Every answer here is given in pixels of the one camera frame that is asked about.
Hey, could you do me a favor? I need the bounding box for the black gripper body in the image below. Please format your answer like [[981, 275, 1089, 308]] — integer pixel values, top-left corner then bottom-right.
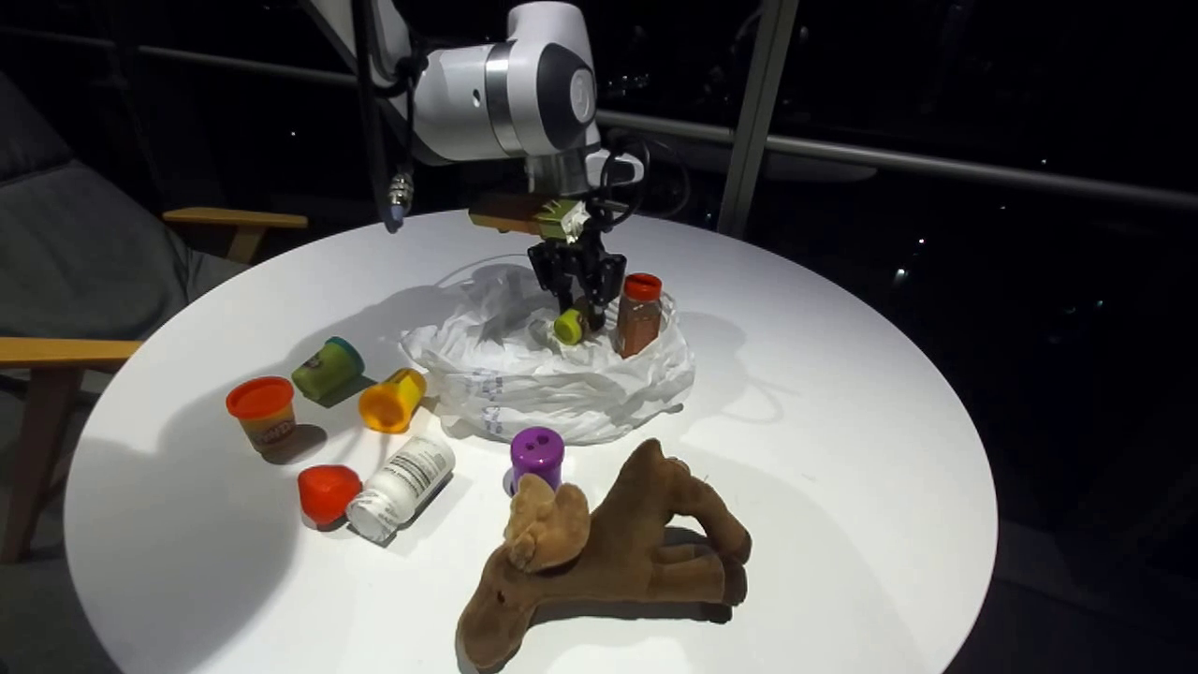
[[523, 230, 627, 302]]

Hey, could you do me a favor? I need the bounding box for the yellow-green dough tub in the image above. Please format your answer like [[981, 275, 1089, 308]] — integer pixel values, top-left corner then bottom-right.
[[549, 308, 591, 347]]

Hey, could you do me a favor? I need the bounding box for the spice jar with red lid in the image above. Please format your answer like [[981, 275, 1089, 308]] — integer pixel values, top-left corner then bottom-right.
[[609, 271, 671, 365]]

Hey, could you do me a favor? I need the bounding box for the purple dough tub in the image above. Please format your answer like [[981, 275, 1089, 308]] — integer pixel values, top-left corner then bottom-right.
[[501, 425, 567, 499]]

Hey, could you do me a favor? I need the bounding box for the yellow dough tub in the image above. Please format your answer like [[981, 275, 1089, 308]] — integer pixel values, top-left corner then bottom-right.
[[354, 365, 430, 437]]

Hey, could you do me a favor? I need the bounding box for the dough tub with green lid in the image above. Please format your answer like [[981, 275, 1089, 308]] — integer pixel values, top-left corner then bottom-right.
[[287, 332, 370, 407]]

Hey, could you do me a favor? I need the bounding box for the white pill bottle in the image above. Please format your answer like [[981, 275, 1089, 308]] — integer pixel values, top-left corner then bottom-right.
[[343, 430, 459, 551]]

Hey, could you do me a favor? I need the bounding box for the brown plush toy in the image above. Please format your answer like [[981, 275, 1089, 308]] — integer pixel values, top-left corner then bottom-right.
[[449, 433, 756, 674]]

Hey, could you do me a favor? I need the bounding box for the red dough tub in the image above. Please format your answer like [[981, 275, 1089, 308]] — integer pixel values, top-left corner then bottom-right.
[[297, 461, 368, 534]]

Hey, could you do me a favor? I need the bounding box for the orange dough tub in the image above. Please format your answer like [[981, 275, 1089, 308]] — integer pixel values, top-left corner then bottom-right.
[[222, 376, 304, 466]]

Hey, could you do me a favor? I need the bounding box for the white plastic bag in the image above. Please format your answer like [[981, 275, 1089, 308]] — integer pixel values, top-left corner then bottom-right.
[[395, 254, 698, 449]]

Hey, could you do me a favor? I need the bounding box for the wooden chair with grey cushion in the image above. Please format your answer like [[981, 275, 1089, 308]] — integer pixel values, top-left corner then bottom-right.
[[0, 70, 315, 566]]

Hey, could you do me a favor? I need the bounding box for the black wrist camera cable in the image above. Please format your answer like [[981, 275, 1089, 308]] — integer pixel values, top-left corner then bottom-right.
[[585, 147, 695, 235]]

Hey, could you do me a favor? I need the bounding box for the cable with silver connector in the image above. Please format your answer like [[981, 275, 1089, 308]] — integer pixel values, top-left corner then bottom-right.
[[348, 0, 424, 235]]

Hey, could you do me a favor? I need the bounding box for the grey window frame post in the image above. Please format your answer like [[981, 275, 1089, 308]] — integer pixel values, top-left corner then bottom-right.
[[713, 0, 801, 240]]

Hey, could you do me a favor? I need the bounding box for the grey window rail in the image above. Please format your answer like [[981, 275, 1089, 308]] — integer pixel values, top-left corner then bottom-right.
[[596, 101, 1198, 219]]

